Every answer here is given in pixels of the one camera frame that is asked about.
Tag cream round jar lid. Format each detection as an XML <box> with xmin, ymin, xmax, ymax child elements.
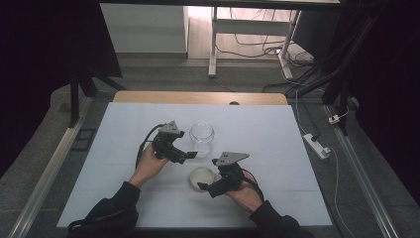
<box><xmin>188</xmin><ymin>166</ymin><xmax>217</xmax><ymax>193</ymax></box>

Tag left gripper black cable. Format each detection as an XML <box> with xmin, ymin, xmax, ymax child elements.
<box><xmin>135</xmin><ymin>123</ymin><xmax>165</xmax><ymax>169</ymax></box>

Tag black curtain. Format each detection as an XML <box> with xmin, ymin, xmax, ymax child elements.
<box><xmin>330</xmin><ymin>0</ymin><xmax>420</xmax><ymax>206</ymax></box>
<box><xmin>0</xmin><ymin>0</ymin><xmax>124</xmax><ymax>179</ymax></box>

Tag white metal desk frame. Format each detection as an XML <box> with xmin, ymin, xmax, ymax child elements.
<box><xmin>207</xmin><ymin>6</ymin><xmax>302</xmax><ymax>80</ymax></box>

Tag white table cover sheet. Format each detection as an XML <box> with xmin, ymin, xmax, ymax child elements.
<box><xmin>56</xmin><ymin>101</ymin><xmax>333</xmax><ymax>230</ymax></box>

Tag white power strip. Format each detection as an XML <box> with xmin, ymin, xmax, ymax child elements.
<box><xmin>302</xmin><ymin>133</ymin><xmax>332</xmax><ymax>161</ymax></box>

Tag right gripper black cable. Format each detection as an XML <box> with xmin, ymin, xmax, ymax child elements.
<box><xmin>241</xmin><ymin>168</ymin><xmax>265</xmax><ymax>203</ymax></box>

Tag clear glass jar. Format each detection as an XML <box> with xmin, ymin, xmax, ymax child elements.
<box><xmin>188</xmin><ymin>121</ymin><xmax>216</xmax><ymax>157</ymax></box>

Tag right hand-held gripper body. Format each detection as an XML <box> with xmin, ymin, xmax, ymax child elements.
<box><xmin>207</xmin><ymin>151</ymin><xmax>251</xmax><ymax>198</ymax></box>

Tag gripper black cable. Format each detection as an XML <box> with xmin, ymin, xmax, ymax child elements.
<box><xmin>135</xmin><ymin>123</ymin><xmax>165</xmax><ymax>169</ymax></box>
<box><xmin>241</xmin><ymin>168</ymin><xmax>265</xmax><ymax>203</ymax></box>

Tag person's right hand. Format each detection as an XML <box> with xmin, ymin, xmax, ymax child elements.
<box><xmin>226</xmin><ymin>179</ymin><xmax>263</xmax><ymax>214</ymax></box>

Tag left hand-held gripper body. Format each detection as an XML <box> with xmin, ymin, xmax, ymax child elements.
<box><xmin>152</xmin><ymin>120</ymin><xmax>189</xmax><ymax>166</ymax></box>

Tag wooden table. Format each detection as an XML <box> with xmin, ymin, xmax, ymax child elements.
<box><xmin>112</xmin><ymin>90</ymin><xmax>289</xmax><ymax>106</ymax></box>

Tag tangled dark floor cables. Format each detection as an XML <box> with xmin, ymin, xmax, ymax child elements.
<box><xmin>216</xmin><ymin>8</ymin><xmax>318</xmax><ymax>68</ymax></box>

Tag aluminium rail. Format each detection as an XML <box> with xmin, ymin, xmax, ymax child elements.
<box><xmin>6</xmin><ymin>95</ymin><xmax>97</xmax><ymax>238</ymax></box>
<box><xmin>323</xmin><ymin>103</ymin><xmax>401</xmax><ymax>238</ymax></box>

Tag person's left hand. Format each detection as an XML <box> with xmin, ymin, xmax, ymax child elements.
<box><xmin>128</xmin><ymin>143</ymin><xmax>169</xmax><ymax>189</ymax></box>

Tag black metal stand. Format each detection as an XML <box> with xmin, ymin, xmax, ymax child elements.
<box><xmin>286</xmin><ymin>13</ymin><xmax>380</xmax><ymax>137</ymax></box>
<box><xmin>67</xmin><ymin>65</ymin><xmax>127</xmax><ymax>129</ymax></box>

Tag thin white cable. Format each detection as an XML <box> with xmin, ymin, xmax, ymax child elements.
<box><xmin>294</xmin><ymin>89</ymin><xmax>357</xmax><ymax>238</ymax></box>

